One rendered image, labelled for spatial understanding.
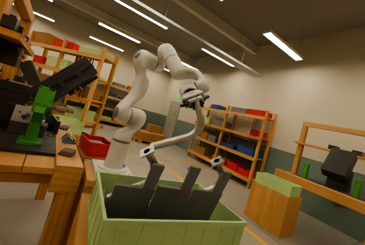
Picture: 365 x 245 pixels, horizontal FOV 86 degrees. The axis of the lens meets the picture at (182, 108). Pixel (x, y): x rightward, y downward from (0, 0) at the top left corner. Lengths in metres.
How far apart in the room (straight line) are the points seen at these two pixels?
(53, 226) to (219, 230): 0.91
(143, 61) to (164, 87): 10.83
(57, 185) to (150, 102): 10.63
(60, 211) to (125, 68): 10.19
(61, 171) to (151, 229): 0.68
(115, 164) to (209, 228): 0.72
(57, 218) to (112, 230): 0.70
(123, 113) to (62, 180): 0.49
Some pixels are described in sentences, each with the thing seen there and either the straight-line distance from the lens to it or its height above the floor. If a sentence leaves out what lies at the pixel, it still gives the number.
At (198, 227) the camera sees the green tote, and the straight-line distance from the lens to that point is 0.89.
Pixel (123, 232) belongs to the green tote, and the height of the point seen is 0.92.
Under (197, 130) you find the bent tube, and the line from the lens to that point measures 0.80.
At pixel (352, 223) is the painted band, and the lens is 5.66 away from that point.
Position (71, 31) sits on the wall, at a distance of 11.08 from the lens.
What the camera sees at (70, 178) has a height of 0.83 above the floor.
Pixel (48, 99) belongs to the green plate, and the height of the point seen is 1.18.
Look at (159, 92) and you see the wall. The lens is 11.94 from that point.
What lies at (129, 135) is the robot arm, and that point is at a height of 1.12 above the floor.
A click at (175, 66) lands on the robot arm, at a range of 1.10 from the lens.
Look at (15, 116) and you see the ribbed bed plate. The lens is 1.85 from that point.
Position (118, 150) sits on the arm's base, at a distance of 1.35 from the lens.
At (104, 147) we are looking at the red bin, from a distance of 1.90.
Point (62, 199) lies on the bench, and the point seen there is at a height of 0.71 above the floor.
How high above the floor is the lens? 1.32
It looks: 3 degrees up
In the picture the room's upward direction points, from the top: 16 degrees clockwise
